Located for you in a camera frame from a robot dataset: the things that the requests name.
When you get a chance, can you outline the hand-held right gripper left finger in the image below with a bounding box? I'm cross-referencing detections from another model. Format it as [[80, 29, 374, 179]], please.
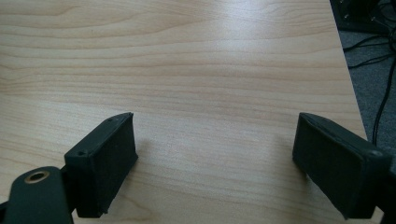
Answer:
[[64, 112, 139, 218]]

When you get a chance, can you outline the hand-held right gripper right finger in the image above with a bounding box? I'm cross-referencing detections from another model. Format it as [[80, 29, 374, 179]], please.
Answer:
[[291, 112, 393, 220]]

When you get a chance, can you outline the black equipment base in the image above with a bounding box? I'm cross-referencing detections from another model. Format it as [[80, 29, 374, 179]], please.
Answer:
[[329, 0, 396, 35]]

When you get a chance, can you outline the black cable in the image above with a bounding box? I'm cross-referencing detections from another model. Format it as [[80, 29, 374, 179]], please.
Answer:
[[372, 57, 396, 147], [347, 53, 394, 70], [342, 33, 394, 53]]

